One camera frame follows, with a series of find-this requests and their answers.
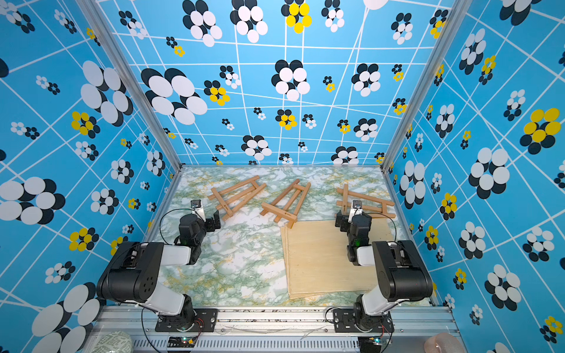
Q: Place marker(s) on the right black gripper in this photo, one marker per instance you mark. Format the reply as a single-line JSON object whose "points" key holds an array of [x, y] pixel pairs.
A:
{"points": [[344, 219]]}

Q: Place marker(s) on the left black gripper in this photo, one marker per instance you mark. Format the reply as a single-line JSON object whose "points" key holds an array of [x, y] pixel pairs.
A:
{"points": [[210, 223]]}

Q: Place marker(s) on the wooden easel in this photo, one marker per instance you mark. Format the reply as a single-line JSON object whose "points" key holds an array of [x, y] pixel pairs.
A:
{"points": [[288, 204], [235, 197], [374, 206]]}

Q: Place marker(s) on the plywood board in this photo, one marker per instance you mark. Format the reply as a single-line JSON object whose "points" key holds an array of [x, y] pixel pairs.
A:
{"points": [[316, 262]]}

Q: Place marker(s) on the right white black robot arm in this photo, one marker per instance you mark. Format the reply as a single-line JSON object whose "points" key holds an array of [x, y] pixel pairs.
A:
{"points": [[401, 274]]}

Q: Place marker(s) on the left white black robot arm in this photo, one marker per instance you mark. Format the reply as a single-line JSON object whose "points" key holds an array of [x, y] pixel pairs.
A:
{"points": [[131, 277]]}

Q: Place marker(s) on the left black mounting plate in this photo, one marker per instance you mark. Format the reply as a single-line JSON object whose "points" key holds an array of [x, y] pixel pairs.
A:
{"points": [[199, 320]]}

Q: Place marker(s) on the black mounting plate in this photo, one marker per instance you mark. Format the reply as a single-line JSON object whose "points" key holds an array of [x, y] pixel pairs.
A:
{"points": [[344, 320], [199, 320]]}

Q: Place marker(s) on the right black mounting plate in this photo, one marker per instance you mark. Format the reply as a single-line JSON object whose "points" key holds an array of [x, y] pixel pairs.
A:
{"points": [[344, 320]]}

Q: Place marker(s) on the green patterned round object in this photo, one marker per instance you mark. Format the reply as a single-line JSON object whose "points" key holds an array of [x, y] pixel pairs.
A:
{"points": [[115, 342]]}

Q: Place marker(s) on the pink round object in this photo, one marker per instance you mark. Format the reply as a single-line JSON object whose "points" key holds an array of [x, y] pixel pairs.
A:
{"points": [[443, 343]]}

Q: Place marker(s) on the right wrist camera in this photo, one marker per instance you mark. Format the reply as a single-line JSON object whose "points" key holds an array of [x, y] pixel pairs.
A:
{"points": [[355, 209]]}

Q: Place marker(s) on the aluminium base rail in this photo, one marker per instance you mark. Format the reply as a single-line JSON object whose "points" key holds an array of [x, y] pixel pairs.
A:
{"points": [[276, 329]]}

